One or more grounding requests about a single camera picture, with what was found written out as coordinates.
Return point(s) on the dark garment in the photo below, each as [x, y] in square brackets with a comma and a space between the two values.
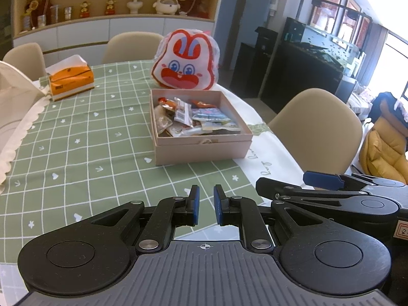
[387, 105]

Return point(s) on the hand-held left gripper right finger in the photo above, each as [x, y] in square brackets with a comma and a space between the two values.
[219, 205]

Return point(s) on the red plaque ornament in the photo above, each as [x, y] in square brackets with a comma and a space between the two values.
[45, 6]

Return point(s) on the beige chair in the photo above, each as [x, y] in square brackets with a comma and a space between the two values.
[25, 60]
[134, 47]
[318, 127]

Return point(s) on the red gold figurine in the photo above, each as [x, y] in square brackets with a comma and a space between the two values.
[84, 10]
[110, 7]

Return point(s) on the blue white snack packet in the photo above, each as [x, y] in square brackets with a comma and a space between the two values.
[210, 115]

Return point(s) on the white vase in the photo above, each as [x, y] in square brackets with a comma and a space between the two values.
[134, 4]

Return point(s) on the clear glass cup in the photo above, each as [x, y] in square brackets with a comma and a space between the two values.
[42, 21]
[54, 14]
[68, 13]

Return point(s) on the red white rabbit bag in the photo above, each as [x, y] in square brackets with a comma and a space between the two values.
[185, 60]

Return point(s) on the small yellow green candy packet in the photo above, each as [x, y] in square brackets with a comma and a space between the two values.
[180, 130]

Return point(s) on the white scalloped cloth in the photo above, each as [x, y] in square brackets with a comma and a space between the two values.
[16, 118]

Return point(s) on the clear roll snack packet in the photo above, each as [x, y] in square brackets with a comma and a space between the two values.
[162, 121]

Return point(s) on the brown plush toy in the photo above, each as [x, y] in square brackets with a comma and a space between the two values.
[193, 1]

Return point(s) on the white plush toy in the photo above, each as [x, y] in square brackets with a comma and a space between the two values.
[165, 4]

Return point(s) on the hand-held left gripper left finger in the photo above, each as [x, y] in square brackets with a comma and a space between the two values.
[194, 205]

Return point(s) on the sunflower ornament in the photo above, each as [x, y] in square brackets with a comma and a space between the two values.
[31, 4]

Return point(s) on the green checked tablecloth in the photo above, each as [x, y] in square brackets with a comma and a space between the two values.
[95, 140]

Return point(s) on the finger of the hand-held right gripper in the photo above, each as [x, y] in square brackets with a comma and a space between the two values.
[322, 180]
[287, 189]

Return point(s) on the red snack packet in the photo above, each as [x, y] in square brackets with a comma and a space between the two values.
[204, 104]

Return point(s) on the yellow padded chair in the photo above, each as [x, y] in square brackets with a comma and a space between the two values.
[385, 153]

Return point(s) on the black tank stand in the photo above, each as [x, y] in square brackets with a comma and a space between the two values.
[299, 76]

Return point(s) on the white red-print snack packet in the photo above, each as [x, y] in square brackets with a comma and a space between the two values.
[183, 111]

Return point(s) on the black box cabinet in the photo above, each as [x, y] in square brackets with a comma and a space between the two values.
[245, 70]

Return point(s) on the shiny red cartoon packet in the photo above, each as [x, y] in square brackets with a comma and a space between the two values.
[165, 103]

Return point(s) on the white wall device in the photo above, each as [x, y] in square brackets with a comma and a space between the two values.
[274, 3]

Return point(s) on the pink cardboard box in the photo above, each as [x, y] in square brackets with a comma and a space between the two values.
[204, 151]

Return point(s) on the glass fish tank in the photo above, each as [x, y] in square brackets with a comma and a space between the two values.
[318, 41]

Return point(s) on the orange tissue box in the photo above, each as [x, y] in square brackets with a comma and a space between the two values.
[71, 81]

